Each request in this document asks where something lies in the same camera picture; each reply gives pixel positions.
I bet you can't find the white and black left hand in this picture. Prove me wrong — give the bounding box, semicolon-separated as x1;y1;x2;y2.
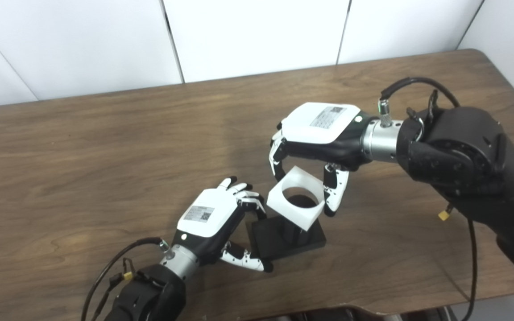
172;177;274;272

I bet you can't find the white and black right hand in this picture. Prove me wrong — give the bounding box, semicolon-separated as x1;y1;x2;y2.
269;102;373;218

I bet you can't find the black peg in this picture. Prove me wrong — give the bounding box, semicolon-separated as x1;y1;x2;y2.
251;194;327;261

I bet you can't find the white square piece with hole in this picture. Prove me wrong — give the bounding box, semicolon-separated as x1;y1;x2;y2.
266;166;326;231

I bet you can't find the dark robot torso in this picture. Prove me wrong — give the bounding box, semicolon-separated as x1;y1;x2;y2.
239;305;458;321

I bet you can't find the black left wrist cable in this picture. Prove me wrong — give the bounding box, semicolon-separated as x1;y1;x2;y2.
81;237;170;321

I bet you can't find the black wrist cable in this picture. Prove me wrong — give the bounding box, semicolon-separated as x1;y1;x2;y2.
81;237;170;321
378;77;461;128

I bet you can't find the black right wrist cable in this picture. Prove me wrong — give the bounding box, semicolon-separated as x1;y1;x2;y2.
378;77;461;128

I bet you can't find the thin black hanging cable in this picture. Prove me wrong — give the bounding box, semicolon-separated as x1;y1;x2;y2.
460;218;478;310

